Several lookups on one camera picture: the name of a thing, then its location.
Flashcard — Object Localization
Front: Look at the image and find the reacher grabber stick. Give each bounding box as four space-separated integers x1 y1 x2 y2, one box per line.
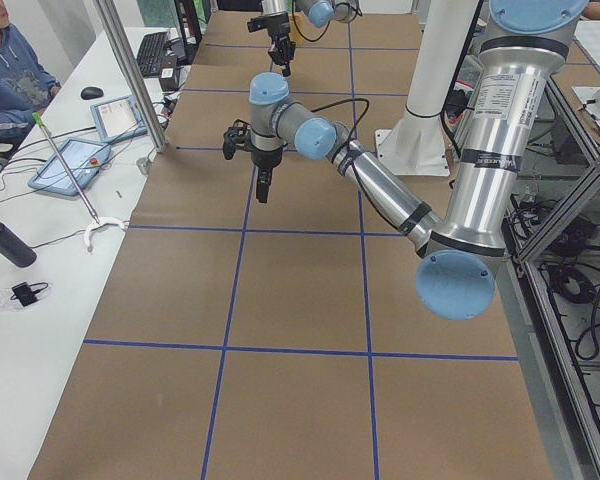
32 113 127 253

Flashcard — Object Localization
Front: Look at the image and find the person in blue hoodie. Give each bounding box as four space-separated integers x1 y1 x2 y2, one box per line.
0 1 61 146

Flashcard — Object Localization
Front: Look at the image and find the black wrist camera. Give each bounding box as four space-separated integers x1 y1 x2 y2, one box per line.
222 119 251 160
247 12 290 35

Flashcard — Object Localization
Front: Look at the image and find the black water bottle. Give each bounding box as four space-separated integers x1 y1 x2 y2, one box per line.
0 222 37 268

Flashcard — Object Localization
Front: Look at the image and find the brown paper table cover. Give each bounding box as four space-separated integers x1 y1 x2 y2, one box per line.
30 12 552 479

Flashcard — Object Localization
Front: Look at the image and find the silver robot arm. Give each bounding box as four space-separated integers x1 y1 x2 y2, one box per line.
249 1 585 320
247 1 363 77

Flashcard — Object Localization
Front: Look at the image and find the black computer mouse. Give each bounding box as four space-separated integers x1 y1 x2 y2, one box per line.
80 86 104 100

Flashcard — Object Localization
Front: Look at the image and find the blue teach pendant tablet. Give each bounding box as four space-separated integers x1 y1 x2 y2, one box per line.
28 138 111 197

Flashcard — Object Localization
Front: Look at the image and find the black keyboard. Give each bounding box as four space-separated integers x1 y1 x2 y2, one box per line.
136 31 168 78

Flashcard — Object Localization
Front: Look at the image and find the small black box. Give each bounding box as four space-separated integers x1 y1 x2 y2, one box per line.
159 66 180 92

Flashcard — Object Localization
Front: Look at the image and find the aluminium frame rail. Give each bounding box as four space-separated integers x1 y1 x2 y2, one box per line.
93 0 167 153

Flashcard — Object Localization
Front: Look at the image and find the small black device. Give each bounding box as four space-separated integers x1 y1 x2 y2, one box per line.
11 282 49 307

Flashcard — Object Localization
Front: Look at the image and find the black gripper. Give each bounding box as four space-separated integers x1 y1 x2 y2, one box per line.
251 147 283 203
268 34 295 76

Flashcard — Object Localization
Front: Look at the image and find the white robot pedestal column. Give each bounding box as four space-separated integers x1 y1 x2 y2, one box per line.
376 0 481 176

